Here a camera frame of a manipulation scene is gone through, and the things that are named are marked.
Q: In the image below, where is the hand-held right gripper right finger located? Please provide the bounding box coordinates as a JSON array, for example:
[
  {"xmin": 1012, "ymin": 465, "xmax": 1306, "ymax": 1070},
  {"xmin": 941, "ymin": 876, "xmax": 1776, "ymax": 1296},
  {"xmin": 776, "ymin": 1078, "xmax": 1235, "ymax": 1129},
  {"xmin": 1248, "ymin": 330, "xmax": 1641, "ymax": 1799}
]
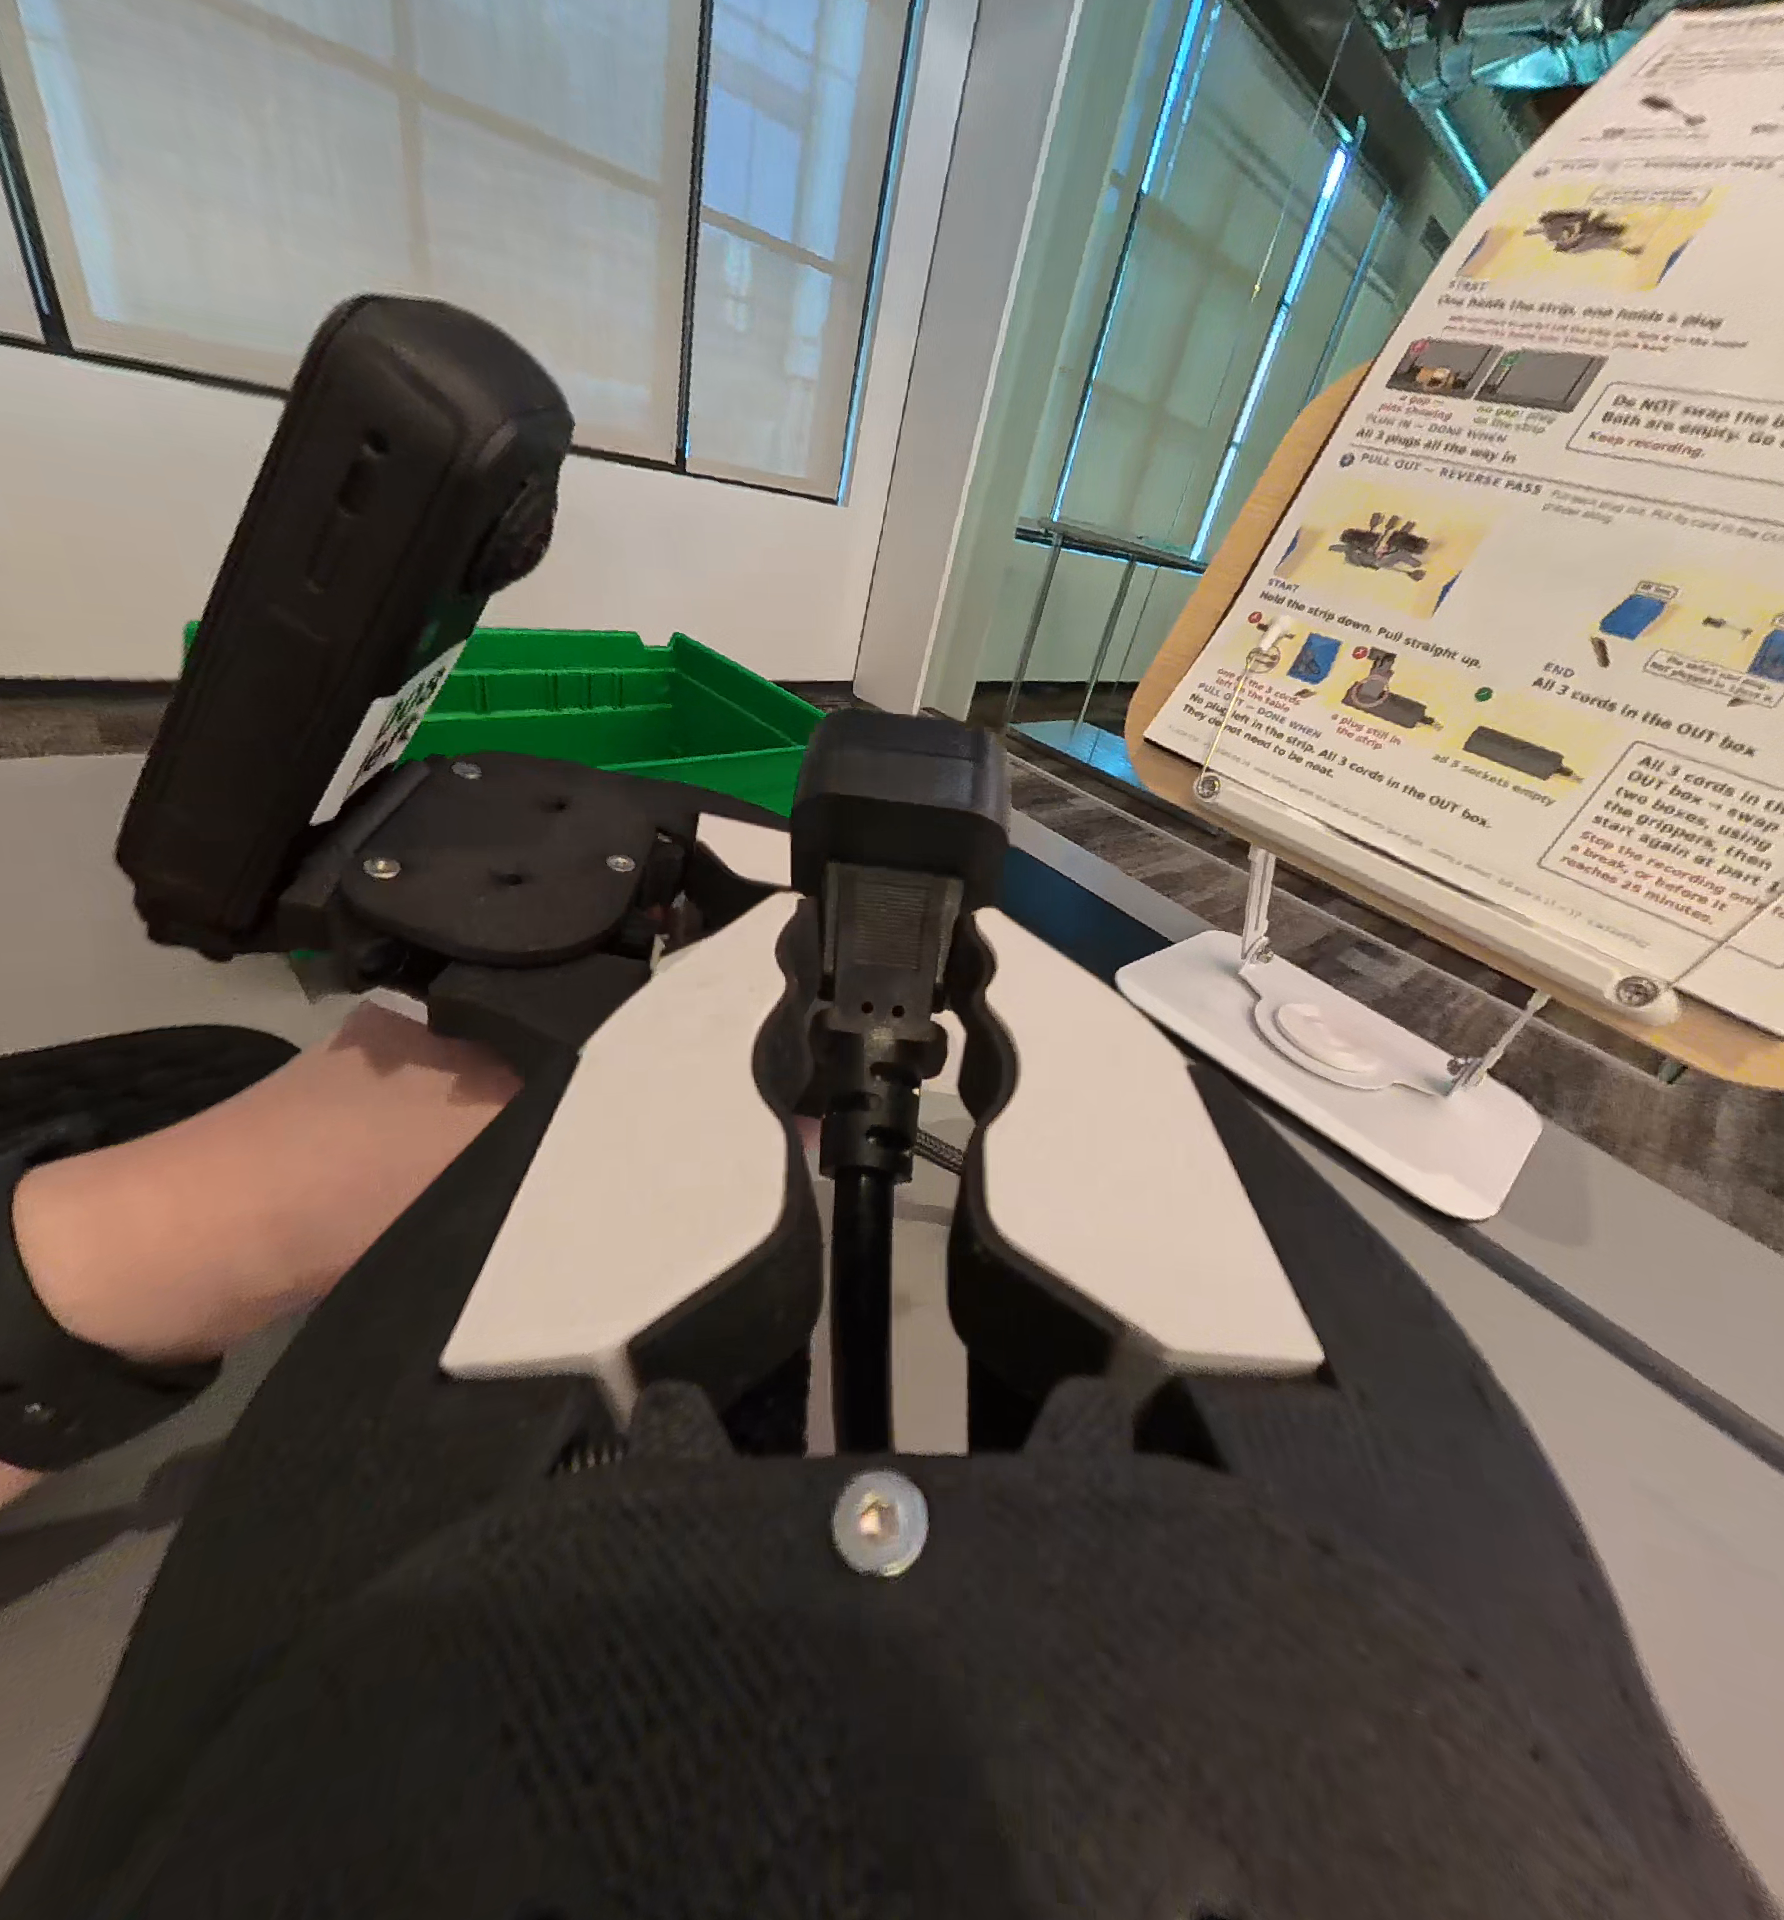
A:
[{"xmin": 938, "ymin": 905, "xmax": 1331, "ymax": 1412}]

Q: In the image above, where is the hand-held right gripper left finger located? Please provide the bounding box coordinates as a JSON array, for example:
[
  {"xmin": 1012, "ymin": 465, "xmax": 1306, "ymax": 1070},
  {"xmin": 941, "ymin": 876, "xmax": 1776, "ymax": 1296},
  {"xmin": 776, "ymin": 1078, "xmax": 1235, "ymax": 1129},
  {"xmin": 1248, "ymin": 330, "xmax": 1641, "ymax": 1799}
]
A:
[{"xmin": 439, "ymin": 892, "xmax": 835, "ymax": 1426}]

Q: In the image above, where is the black power plug cord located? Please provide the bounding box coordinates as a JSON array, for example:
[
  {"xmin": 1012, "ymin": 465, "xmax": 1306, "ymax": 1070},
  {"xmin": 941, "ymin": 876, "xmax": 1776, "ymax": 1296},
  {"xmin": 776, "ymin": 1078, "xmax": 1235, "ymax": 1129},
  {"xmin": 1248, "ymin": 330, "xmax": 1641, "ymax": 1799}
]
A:
[{"xmin": 782, "ymin": 706, "xmax": 1012, "ymax": 1460}]

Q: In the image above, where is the person's left hand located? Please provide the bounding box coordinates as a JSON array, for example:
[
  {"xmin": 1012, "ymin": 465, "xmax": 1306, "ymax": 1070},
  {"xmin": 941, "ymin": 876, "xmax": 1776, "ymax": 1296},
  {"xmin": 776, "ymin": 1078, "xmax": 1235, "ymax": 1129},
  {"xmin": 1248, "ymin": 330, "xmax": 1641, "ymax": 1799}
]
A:
[{"xmin": 9, "ymin": 998, "xmax": 576, "ymax": 1366}]

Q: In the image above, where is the green plastic bin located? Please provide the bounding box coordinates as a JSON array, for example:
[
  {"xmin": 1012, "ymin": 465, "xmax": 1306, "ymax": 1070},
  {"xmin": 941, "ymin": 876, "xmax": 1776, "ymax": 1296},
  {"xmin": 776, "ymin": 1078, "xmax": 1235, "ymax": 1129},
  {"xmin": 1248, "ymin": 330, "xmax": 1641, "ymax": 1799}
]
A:
[{"xmin": 178, "ymin": 618, "xmax": 835, "ymax": 797}]

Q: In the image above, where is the large window with blind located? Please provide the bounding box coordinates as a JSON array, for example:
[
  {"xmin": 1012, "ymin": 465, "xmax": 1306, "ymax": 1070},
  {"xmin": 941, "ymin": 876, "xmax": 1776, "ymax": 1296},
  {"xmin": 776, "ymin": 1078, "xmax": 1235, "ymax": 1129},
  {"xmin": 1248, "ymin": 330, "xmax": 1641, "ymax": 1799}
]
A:
[{"xmin": 0, "ymin": 0, "xmax": 924, "ymax": 503}]

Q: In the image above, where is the black bumpy wrist rest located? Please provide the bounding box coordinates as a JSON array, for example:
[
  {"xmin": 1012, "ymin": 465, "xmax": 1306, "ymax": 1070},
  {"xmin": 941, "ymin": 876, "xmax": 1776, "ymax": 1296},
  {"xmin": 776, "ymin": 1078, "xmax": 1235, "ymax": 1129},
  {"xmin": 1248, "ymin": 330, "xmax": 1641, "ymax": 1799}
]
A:
[{"xmin": 0, "ymin": 1023, "xmax": 303, "ymax": 1202}]

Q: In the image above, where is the glass side table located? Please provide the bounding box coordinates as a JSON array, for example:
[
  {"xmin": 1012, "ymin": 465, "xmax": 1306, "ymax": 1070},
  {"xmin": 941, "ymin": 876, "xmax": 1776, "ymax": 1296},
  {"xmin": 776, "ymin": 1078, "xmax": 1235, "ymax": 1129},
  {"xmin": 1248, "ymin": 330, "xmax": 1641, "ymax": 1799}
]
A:
[{"xmin": 1015, "ymin": 515, "xmax": 1209, "ymax": 721}]

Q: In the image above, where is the printed instruction sheet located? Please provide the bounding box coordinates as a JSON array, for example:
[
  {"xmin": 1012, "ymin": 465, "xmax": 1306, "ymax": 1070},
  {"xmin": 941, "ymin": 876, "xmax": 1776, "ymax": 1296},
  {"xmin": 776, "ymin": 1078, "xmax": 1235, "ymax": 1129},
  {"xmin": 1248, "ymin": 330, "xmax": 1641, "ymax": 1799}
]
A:
[{"xmin": 1140, "ymin": 0, "xmax": 1784, "ymax": 1039}]

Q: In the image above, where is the tall glass window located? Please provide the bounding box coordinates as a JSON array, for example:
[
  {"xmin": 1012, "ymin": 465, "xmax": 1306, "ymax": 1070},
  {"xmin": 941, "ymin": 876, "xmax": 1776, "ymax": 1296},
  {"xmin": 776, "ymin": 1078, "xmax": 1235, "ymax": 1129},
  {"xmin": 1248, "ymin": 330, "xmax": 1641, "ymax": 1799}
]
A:
[{"xmin": 1018, "ymin": 0, "xmax": 1434, "ymax": 556}]

